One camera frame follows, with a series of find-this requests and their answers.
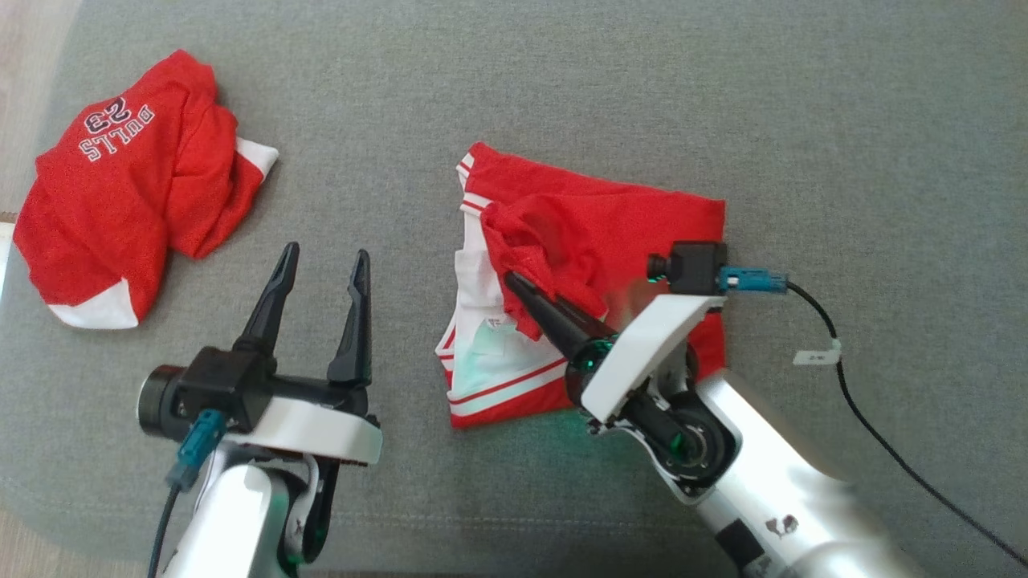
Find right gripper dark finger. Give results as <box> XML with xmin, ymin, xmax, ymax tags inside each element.
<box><xmin>554</xmin><ymin>295</ymin><xmax>619</xmax><ymax>342</ymax></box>
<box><xmin>504</xmin><ymin>271</ymin><xmax>599</xmax><ymax>362</ymax></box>

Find white right cable label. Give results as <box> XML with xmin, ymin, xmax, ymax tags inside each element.
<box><xmin>793</xmin><ymin>340</ymin><xmax>842</xmax><ymax>367</ymax></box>

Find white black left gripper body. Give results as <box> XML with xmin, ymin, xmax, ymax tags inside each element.
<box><xmin>233</xmin><ymin>353</ymin><xmax>384</xmax><ymax>466</ymax></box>

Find black right cable teal plug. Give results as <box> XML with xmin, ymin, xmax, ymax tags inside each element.
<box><xmin>717</xmin><ymin>267</ymin><xmax>1028</xmax><ymax>567</ymax></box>

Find red Bulls 23 jersey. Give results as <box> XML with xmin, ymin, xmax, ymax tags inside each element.
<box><xmin>12</xmin><ymin>50</ymin><xmax>279</xmax><ymax>330</ymax></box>

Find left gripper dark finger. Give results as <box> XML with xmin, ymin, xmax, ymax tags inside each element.
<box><xmin>327</xmin><ymin>250</ymin><xmax>373</xmax><ymax>386</ymax></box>
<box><xmin>233</xmin><ymin>242</ymin><xmax>300</xmax><ymax>358</ymax></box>

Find black cable teal plug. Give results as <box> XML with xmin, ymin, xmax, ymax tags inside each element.
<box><xmin>149</xmin><ymin>408</ymin><xmax>227</xmax><ymax>578</ymax></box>
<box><xmin>717</xmin><ymin>267</ymin><xmax>1028</xmax><ymax>567</ymax></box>

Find red shorts with white stripes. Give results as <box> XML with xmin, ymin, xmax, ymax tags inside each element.
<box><xmin>435</xmin><ymin>142</ymin><xmax>728</xmax><ymax>430</ymax></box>

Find grey fabric sofa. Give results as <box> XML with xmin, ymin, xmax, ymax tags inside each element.
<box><xmin>0</xmin><ymin>0</ymin><xmax>1028</xmax><ymax>578</ymax></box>

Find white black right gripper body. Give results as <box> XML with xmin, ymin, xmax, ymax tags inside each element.
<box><xmin>566</xmin><ymin>295</ymin><xmax>728</xmax><ymax>424</ymax></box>

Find black left cable teal plug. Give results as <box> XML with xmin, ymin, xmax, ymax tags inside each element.
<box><xmin>149</xmin><ymin>408</ymin><xmax>227</xmax><ymax>578</ymax></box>

